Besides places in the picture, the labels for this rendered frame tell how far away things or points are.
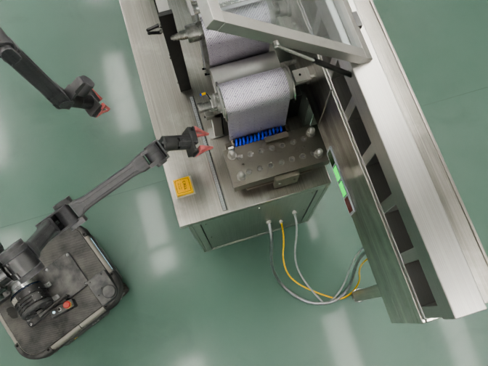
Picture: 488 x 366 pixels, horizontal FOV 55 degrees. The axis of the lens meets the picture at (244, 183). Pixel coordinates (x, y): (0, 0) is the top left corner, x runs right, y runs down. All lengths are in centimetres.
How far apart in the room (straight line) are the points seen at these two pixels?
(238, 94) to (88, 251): 142
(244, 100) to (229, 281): 140
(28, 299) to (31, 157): 102
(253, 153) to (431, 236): 88
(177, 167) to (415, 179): 108
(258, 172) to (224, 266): 108
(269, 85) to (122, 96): 171
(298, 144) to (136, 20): 99
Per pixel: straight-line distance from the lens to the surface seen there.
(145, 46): 230
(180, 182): 197
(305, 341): 281
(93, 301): 269
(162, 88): 218
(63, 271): 273
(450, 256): 125
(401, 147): 128
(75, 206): 177
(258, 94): 168
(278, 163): 187
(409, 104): 159
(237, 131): 184
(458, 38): 364
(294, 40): 112
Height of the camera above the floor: 279
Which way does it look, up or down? 74 degrees down
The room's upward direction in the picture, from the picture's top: 2 degrees counter-clockwise
